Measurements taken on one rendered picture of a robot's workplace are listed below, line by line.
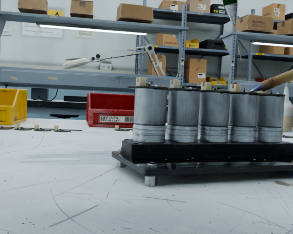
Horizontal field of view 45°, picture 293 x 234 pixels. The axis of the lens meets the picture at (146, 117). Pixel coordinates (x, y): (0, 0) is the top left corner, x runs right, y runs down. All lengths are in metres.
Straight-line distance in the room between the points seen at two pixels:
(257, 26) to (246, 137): 2.75
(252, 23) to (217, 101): 2.74
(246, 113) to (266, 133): 0.03
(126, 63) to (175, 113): 4.52
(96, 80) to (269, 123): 2.33
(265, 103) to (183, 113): 0.08
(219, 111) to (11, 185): 0.16
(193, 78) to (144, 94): 4.28
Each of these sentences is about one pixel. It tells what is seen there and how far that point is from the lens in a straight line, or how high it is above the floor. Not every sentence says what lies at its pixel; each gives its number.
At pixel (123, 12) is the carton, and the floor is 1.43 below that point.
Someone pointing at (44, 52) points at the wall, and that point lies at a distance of 4.78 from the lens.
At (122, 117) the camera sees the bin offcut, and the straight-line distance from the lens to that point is 0.61.
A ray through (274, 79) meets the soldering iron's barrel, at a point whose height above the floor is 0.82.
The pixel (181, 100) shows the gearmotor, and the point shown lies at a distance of 0.27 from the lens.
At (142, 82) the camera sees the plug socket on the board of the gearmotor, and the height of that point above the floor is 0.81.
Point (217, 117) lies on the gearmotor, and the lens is 0.28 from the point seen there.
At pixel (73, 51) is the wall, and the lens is 4.76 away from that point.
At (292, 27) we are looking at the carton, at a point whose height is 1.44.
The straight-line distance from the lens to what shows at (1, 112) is 0.60.
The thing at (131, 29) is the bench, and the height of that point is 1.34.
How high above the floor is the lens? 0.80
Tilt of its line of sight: 3 degrees down
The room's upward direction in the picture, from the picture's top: 3 degrees clockwise
